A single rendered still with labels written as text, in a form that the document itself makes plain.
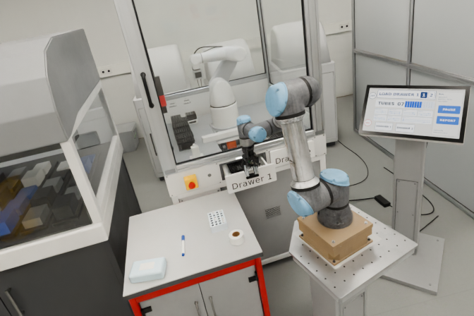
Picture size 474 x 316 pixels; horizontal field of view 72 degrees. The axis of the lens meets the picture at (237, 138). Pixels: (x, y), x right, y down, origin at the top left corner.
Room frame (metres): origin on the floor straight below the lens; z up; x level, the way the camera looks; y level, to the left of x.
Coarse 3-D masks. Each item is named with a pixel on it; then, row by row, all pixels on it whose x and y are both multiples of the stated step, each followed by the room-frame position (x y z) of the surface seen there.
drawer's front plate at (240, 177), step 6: (258, 168) 1.59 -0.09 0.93; (264, 168) 1.59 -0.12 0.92; (270, 168) 1.60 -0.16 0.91; (234, 174) 1.57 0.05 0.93; (240, 174) 1.57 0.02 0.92; (264, 174) 1.59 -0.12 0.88; (270, 174) 1.60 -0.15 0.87; (228, 180) 1.55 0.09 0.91; (234, 180) 1.56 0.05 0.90; (240, 180) 1.57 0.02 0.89; (246, 180) 1.57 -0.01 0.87; (252, 180) 1.58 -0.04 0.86; (264, 180) 1.59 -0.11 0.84; (270, 180) 1.60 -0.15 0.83; (228, 186) 1.55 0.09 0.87; (234, 186) 1.56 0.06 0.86; (246, 186) 1.57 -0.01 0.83; (252, 186) 1.58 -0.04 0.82; (228, 192) 1.56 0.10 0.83; (234, 192) 1.56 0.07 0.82
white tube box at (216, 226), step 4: (216, 212) 1.43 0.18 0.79; (220, 212) 1.42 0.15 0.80; (208, 216) 1.41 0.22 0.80; (212, 216) 1.40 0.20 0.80; (216, 216) 1.40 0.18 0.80; (220, 216) 1.39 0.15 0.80; (224, 216) 1.39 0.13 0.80; (212, 220) 1.37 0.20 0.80; (216, 220) 1.36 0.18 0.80; (220, 220) 1.36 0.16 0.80; (224, 220) 1.35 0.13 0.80; (212, 224) 1.34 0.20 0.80; (216, 224) 1.34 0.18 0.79; (220, 224) 1.32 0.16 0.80; (224, 224) 1.33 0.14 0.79; (212, 228) 1.32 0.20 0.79; (216, 228) 1.32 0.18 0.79; (220, 228) 1.32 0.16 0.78; (224, 228) 1.32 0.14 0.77; (212, 232) 1.32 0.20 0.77
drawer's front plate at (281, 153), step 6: (312, 144) 1.81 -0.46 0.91; (276, 150) 1.76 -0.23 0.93; (282, 150) 1.77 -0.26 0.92; (312, 150) 1.81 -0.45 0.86; (270, 156) 1.76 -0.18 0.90; (276, 156) 1.76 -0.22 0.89; (282, 156) 1.77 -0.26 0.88; (312, 156) 1.81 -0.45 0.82; (276, 162) 1.76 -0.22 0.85; (282, 162) 1.77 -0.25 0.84; (288, 162) 1.78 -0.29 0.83
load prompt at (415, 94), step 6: (378, 90) 1.83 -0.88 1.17; (384, 90) 1.81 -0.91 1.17; (390, 90) 1.79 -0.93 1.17; (396, 90) 1.77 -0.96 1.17; (402, 90) 1.75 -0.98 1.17; (408, 90) 1.73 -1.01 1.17; (414, 90) 1.71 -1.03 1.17; (420, 90) 1.70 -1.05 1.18; (378, 96) 1.81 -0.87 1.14; (384, 96) 1.79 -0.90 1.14; (390, 96) 1.77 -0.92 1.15; (396, 96) 1.75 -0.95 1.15; (402, 96) 1.73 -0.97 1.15; (408, 96) 1.71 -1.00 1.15; (414, 96) 1.69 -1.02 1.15; (420, 96) 1.68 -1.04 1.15; (426, 96) 1.66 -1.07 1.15; (432, 96) 1.64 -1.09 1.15
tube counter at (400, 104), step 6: (402, 102) 1.71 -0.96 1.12; (408, 102) 1.69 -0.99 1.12; (414, 102) 1.67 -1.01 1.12; (420, 102) 1.65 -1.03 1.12; (426, 102) 1.64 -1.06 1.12; (432, 102) 1.62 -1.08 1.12; (414, 108) 1.65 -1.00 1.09; (420, 108) 1.64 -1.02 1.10; (426, 108) 1.62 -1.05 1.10; (432, 108) 1.60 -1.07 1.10
